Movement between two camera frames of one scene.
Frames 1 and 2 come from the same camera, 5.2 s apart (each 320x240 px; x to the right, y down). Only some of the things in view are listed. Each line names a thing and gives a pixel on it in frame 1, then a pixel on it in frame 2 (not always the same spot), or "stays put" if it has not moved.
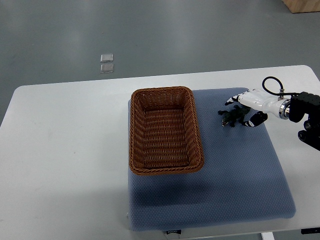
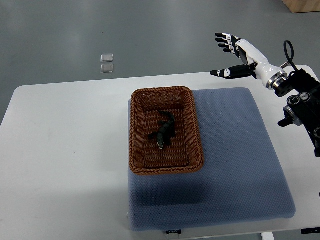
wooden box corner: x=302 y=6 stays put
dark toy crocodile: x=231 y=116 to x=166 y=130
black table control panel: x=310 y=230 stays put
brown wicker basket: x=164 y=137 stays put
